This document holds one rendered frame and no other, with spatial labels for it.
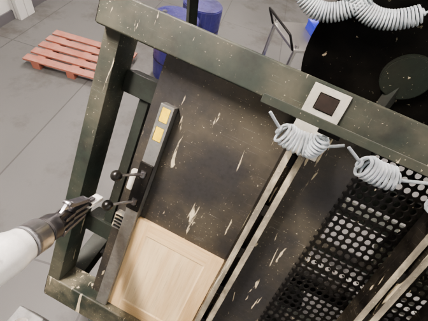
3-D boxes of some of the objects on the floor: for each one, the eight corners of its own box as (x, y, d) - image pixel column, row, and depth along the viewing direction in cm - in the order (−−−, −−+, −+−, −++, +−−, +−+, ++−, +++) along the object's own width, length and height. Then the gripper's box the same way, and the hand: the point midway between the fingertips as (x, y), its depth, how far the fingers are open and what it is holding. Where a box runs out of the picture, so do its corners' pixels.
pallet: (22, 65, 326) (19, 57, 318) (60, 35, 377) (58, 28, 369) (114, 93, 329) (113, 86, 321) (139, 60, 380) (139, 53, 371)
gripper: (34, 206, 69) (94, 176, 91) (27, 244, 74) (86, 206, 96) (58, 219, 68) (113, 186, 91) (49, 256, 73) (104, 216, 95)
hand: (93, 200), depth 90 cm, fingers closed
